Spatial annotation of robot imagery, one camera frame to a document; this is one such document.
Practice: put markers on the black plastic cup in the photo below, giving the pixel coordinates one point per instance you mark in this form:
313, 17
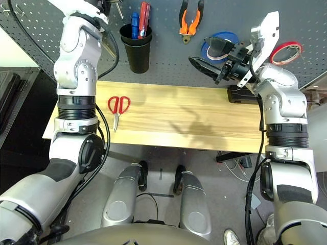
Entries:
138, 58

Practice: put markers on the silver left robot leg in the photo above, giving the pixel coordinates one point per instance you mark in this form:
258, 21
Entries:
120, 199

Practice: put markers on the black table foot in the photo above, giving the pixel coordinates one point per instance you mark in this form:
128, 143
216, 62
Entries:
227, 157

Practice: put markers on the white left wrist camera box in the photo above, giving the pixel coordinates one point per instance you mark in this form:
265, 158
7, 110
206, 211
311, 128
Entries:
76, 3

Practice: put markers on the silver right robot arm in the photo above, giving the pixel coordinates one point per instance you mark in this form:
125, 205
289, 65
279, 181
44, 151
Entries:
283, 99

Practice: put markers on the blue tape roll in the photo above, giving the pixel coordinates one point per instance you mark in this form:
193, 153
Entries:
227, 33

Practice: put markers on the khaki person's trouser leg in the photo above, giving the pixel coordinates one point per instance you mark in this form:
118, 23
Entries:
267, 227

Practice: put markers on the red tape roll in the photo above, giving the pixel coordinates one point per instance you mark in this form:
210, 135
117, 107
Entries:
291, 43

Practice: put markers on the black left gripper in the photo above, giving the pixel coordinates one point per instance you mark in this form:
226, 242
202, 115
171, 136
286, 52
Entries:
104, 3

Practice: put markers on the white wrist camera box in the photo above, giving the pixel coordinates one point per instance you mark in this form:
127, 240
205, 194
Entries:
268, 33
76, 3

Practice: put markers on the silver robot leg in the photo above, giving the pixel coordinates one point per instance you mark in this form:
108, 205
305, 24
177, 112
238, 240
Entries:
120, 199
195, 201

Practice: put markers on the silver pegboard hook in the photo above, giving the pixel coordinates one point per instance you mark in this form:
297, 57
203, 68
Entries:
18, 10
5, 9

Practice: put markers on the orange black pliers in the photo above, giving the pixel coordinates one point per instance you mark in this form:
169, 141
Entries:
183, 25

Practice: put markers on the silver right robot leg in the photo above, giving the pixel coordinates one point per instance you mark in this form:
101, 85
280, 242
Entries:
195, 201

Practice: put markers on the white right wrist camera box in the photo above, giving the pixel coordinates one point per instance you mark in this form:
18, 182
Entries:
268, 33

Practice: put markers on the black tool case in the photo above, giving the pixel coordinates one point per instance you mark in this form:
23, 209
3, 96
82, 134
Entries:
237, 95

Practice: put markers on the white person's shoe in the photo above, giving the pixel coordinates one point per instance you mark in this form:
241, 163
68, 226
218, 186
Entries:
231, 237

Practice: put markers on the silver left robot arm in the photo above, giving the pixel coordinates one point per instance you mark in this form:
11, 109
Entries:
76, 63

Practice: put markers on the black cabinet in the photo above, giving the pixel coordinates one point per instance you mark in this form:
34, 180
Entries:
20, 114

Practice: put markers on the dark grey pegboard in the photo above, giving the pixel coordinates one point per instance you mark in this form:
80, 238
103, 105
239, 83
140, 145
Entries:
166, 63

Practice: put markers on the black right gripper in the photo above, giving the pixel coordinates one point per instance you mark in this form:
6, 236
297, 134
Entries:
238, 65

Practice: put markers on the grey robot torso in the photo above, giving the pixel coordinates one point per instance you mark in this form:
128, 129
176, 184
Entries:
132, 234

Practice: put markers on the black power strip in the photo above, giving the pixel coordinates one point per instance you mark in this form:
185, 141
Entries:
247, 161

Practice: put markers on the large light grey panel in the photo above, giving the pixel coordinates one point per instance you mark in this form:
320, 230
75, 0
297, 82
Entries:
320, 140

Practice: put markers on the grey floor pedal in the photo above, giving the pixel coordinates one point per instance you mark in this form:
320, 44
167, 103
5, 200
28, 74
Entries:
255, 201

